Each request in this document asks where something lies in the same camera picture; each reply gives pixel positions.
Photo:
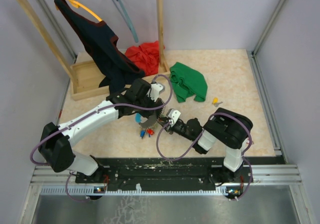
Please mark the green cloth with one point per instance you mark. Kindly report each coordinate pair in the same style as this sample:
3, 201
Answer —
187, 82

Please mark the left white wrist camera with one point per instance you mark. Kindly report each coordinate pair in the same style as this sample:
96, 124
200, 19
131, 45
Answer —
155, 90

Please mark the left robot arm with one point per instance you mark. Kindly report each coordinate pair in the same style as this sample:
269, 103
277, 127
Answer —
57, 141

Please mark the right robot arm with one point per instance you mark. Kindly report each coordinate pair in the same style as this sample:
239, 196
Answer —
230, 128

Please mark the red cloth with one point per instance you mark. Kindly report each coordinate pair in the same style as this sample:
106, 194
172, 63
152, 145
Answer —
145, 56

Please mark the wooden clothes rack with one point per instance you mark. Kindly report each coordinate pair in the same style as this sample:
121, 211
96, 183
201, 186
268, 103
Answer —
85, 76

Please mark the yellow tag key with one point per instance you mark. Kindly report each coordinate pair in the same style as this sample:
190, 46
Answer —
216, 102

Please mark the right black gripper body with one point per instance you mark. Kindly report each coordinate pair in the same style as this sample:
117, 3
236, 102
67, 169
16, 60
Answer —
179, 127

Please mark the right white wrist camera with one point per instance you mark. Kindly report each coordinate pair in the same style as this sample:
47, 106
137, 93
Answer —
173, 115

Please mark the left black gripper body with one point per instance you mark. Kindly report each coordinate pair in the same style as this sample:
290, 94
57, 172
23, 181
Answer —
147, 102

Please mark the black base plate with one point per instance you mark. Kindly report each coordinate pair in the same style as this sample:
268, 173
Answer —
188, 174

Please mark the grey blue hanger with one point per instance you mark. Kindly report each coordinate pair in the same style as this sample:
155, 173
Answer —
123, 12

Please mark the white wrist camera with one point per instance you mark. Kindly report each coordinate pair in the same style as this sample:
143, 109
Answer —
155, 90
173, 115

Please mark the yellow hanger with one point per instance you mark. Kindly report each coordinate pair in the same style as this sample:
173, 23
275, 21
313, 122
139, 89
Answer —
77, 4

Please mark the large keyring with blue handle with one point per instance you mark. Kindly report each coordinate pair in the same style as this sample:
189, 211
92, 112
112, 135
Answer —
147, 120

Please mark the dark navy garment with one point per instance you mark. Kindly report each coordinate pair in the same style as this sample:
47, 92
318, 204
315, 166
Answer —
100, 42

